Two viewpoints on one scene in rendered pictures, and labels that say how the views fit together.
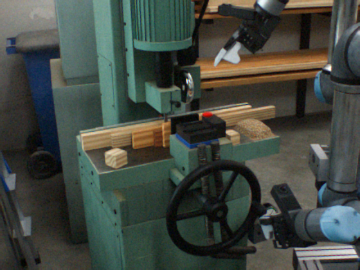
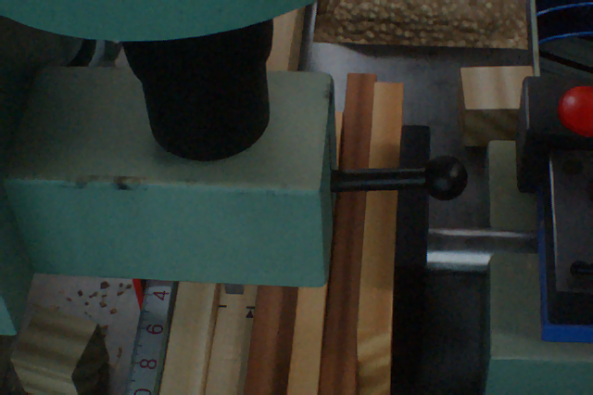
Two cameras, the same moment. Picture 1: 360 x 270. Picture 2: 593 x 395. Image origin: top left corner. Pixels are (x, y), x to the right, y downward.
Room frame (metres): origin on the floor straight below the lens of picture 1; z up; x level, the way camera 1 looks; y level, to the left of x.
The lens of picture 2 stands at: (1.22, 0.33, 1.45)
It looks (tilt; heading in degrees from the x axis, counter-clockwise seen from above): 50 degrees down; 302
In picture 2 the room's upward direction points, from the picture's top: 4 degrees counter-clockwise
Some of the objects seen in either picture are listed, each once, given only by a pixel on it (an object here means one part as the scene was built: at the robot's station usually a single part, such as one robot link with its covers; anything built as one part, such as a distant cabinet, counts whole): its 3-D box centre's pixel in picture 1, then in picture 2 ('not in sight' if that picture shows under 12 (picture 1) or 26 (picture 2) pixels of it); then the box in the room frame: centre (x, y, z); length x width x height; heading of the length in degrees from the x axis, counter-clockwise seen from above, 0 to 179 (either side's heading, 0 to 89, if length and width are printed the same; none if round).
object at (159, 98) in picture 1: (163, 98); (178, 183); (1.46, 0.05, 1.03); 0.14 x 0.07 x 0.09; 23
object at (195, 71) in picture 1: (186, 81); not in sight; (1.67, -0.03, 1.02); 0.09 x 0.07 x 0.12; 113
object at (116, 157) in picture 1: (116, 157); not in sight; (1.24, 0.18, 0.92); 0.05 x 0.04 x 0.04; 49
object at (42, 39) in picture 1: (62, 99); not in sight; (3.22, 0.83, 0.48); 0.64 x 0.54 x 0.97; 107
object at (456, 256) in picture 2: (189, 132); (469, 251); (1.34, -0.03, 0.95); 0.09 x 0.07 x 0.09; 113
